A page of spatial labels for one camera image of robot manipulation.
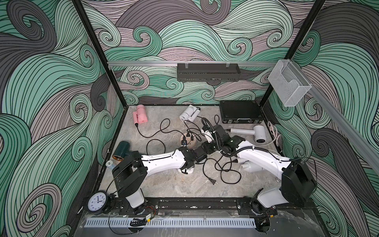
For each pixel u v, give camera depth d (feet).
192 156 2.04
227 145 1.96
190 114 3.59
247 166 2.66
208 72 3.20
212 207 2.44
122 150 2.94
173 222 2.29
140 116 3.51
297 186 1.35
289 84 2.51
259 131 3.18
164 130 3.42
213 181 2.62
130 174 1.42
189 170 2.73
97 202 2.39
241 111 3.90
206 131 2.46
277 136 3.15
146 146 3.15
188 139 3.16
